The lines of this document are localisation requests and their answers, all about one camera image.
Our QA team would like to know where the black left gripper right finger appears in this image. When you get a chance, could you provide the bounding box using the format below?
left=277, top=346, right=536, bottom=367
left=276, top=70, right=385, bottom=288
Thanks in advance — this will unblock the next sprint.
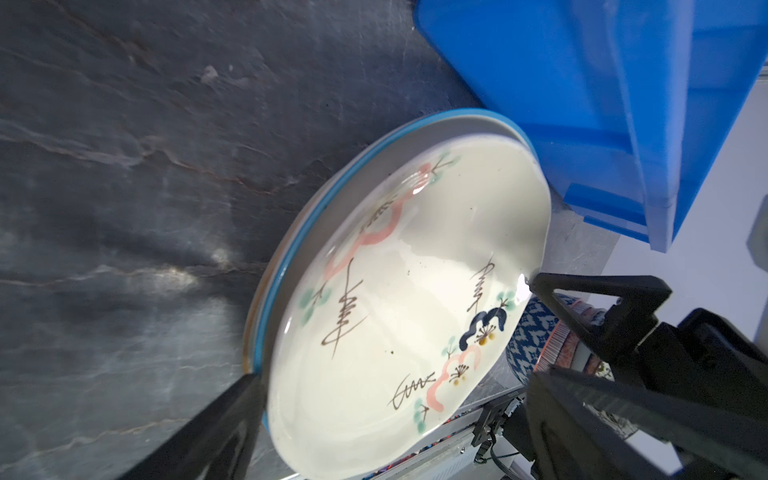
left=526, top=368, right=767, bottom=479

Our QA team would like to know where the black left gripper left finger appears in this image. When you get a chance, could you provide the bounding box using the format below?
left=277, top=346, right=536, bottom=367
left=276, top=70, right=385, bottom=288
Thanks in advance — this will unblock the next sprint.
left=121, top=374, right=266, bottom=479

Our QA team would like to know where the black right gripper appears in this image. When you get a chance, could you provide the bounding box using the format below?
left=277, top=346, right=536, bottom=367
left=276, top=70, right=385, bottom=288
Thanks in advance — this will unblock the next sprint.
left=529, top=273, right=767, bottom=420

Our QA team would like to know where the white floral painted plate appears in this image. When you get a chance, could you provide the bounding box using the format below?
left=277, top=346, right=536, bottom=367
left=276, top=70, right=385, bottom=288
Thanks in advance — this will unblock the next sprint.
left=266, top=134, right=551, bottom=479

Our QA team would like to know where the blue plastic bin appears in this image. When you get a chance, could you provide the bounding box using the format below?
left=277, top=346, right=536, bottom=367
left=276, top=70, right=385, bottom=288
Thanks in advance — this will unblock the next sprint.
left=414, top=1, right=767, bottom=252

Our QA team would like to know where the blue white patterned bowl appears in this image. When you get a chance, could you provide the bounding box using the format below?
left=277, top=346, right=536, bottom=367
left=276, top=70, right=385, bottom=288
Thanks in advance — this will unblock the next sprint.
left=506, top=296, right=613, bottom=385

